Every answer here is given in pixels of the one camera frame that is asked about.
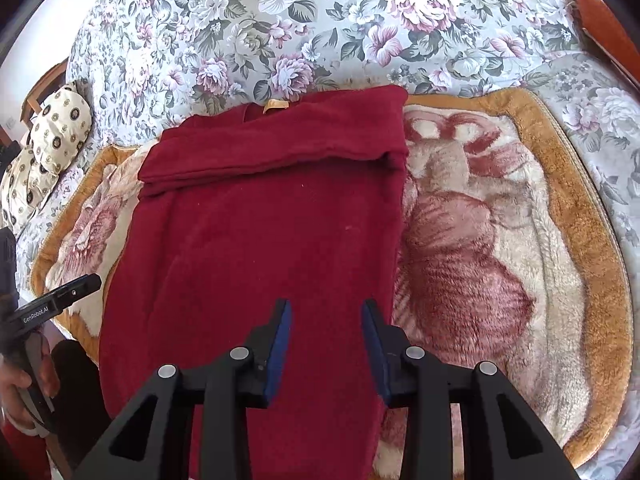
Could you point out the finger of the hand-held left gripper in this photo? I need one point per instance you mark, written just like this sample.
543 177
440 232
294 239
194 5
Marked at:
75 291

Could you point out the plush floral blanket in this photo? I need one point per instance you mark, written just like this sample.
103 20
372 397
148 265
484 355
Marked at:
500 260

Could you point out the floral bed sheet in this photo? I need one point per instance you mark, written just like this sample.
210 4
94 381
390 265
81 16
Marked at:
300 25

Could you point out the wooden chair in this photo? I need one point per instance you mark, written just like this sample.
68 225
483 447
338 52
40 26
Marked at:
45 85

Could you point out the cream patterned pillow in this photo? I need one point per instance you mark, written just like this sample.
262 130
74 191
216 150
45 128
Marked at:
47 145

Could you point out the wooden headboard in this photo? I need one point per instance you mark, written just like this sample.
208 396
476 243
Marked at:
607 30

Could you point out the dark red fleece garment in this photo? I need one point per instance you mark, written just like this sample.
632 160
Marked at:
260 240

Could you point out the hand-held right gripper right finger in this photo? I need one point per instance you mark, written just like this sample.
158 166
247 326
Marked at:
374 350

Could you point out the person's left hand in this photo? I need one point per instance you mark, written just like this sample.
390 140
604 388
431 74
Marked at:
30 385

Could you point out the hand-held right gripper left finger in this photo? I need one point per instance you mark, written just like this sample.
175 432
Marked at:
281 345

